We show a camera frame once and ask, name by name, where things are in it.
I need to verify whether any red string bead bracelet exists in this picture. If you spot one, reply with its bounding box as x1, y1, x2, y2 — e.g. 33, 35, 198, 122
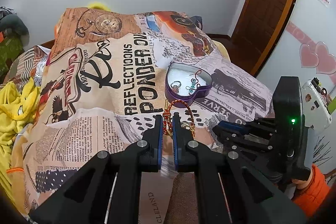
184, 69, 203, 94

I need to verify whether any red gold braided bracelet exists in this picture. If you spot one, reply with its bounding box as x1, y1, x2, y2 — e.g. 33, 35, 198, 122
162, 99, 197, 138

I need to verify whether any ring with stone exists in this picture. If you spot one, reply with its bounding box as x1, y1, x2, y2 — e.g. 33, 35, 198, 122
170, 80, 182, 94

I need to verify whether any orange sleeve forearm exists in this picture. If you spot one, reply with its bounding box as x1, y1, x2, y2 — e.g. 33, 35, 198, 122
291, 164, 330, 218

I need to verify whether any right hand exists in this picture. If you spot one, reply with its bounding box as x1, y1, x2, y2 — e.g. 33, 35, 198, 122
291, 165, 314, 190

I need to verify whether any purple heart tin box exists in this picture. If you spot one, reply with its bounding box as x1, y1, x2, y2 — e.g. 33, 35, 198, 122
165, 63, 213, 108

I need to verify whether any white suitcase with stickers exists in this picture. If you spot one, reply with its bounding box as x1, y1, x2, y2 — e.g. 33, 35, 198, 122
301, 77, 332, 135

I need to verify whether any dark blue bag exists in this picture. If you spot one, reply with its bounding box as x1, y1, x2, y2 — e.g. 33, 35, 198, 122
190, 16, 203, 30

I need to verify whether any newspaper print bed blanket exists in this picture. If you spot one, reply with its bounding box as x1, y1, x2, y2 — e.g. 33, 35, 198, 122
9, 7, 273, 215

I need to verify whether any yellow cloth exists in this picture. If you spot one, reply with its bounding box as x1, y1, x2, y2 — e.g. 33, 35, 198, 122
1, 78, 41, 201

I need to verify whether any brown wooden wardrobe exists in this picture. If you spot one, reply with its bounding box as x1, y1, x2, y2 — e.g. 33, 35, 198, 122
231, 0, 294, 76

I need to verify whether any green patterned cloth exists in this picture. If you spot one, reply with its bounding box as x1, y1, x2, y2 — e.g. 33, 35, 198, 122
0, 34, 24, 76

